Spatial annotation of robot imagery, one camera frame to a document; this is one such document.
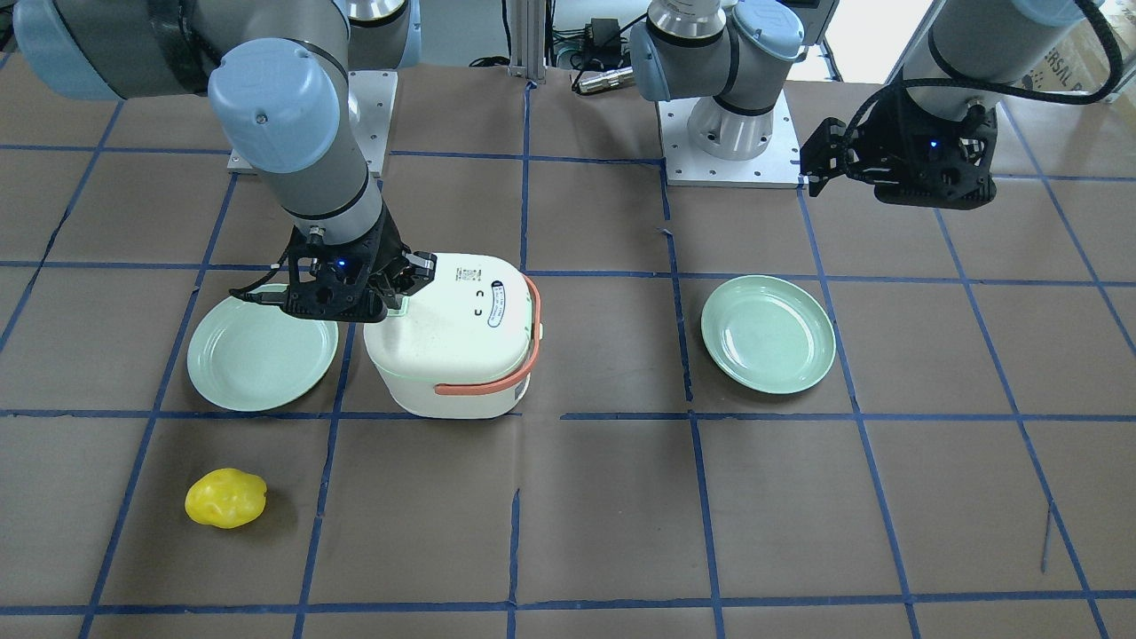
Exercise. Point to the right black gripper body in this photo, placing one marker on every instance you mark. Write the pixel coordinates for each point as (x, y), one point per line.
(388, 251)

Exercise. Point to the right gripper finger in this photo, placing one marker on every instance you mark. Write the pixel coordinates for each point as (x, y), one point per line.
(409, 274)

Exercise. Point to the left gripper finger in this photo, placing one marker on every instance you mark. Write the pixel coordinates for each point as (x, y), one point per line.
(818, 175)
(827, 146)

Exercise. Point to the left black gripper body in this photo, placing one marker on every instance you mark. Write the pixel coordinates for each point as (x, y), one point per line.
(887, 135)

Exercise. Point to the white rice cooker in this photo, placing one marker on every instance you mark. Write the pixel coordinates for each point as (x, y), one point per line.
(465, 345)

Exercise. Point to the green plate near right arm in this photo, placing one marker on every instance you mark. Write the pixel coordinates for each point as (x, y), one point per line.
(251, 358)

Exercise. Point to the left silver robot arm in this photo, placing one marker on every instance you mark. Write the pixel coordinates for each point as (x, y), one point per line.
(737, 60)

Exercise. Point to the green plate near left arm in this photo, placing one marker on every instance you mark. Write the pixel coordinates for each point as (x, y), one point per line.
(768, 334)

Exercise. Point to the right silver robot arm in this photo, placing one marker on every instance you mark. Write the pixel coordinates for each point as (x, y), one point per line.
(109, 50)

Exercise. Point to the black power adapter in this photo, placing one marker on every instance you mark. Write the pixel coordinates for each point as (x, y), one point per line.
(602, 33)

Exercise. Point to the yellow toy lemon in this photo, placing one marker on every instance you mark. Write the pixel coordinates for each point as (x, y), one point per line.
(226, 498)

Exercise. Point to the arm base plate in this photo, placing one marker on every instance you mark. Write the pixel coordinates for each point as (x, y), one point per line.
(761, 153)
(377, 115)

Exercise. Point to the aluminium frame post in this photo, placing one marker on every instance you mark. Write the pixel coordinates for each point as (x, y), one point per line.
(529, 22)

